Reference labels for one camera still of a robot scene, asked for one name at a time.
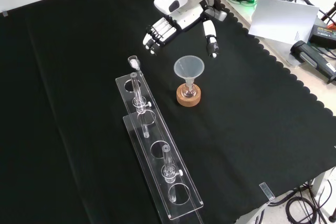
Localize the black cloth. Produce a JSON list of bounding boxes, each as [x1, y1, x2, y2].
[[0, 0, 336, 224]]

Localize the small round-bottom glass flask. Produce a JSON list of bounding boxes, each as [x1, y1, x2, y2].
[[183, 82, 197, 99]]

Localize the black grey handheld device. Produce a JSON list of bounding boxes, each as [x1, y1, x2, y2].
[[290, 40, 336, 84]]

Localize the black power adapter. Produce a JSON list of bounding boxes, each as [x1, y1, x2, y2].
[[309, 24, 336, 50]]

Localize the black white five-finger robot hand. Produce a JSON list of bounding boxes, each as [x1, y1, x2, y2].
[[142, 0, 228, 59]]

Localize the clear glass weighing funnel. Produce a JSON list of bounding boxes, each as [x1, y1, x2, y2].
[[128, 55, 144, 77]]

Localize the cork ring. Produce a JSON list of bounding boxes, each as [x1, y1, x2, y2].
[[176, 83, 202, 108]]

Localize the translucent plastic funnel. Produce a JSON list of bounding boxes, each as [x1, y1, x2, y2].
[[173, 55, 205, 90]]

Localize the grey bench leg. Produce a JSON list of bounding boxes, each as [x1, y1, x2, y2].
[[311, 166, 336, 199]]

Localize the black floor cables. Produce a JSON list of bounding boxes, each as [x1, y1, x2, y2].
[[267, 179, 336, 224]]

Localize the clear acrylic funnel stand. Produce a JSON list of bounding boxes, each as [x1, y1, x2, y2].
[[115, 71, 205, 224]]

